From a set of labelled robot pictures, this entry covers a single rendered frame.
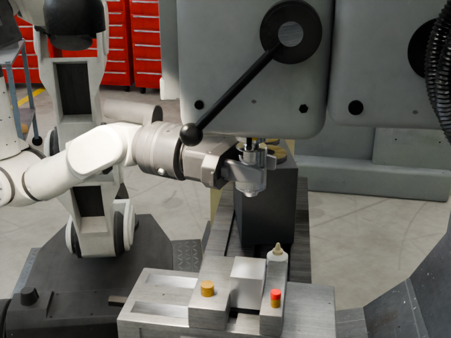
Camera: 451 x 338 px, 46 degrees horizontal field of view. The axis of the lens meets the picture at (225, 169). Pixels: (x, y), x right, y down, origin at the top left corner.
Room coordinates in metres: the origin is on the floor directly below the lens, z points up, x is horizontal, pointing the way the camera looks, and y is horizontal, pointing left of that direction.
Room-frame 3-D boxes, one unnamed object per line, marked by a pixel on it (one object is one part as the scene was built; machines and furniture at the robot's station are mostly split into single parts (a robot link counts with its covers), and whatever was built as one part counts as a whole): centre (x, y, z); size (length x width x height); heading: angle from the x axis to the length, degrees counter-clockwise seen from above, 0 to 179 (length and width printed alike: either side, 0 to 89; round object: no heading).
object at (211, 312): (0.74, 0.02, 1.01); 0.15 x 0.06 x 0.04; 171
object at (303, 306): (0.74, -0.01, 0.97); 0.35 x 0.15 x 0.11; 81
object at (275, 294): (0.68, -0.08, 1.04); 0.02 x 0.02 x 0.03
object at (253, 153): (0.74, -0.04, 1.26); 0.05 x 0.05 x 0.01
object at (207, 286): (0.71, 0.03, 1.04); 0.02 x 0.02 x 0.02
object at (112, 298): (0.77, 0.18, 0.96); 0.04 x 0.02 x 0.02; 81
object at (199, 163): (0.78, 0.04, 1.23); 0.13 x 0.12 x 0.10; 155
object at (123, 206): (1.52, 0.40, 0.68); 0.21 x 0.20 x 0.13; 6
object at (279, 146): (1.14, -0.09, 1.02); 0.22 x 0.12 x 0.20; 4
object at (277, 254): (0.86, -0.10, 0.97); 0.04 x 0.04 x 0.11
